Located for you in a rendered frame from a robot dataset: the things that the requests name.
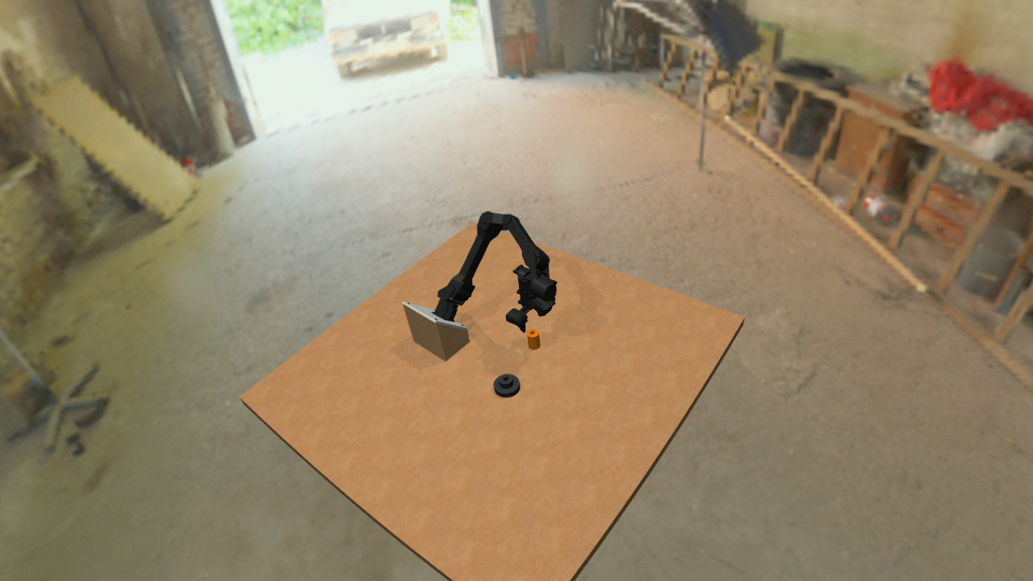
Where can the dark grey round pedestal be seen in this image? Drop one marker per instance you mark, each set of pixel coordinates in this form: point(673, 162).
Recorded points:
point(506, 385)

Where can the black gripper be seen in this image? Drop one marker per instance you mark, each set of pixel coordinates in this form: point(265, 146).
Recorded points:
point(519, 317)

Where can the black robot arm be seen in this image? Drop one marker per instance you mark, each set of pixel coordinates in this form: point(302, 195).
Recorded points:
point(536, 279)

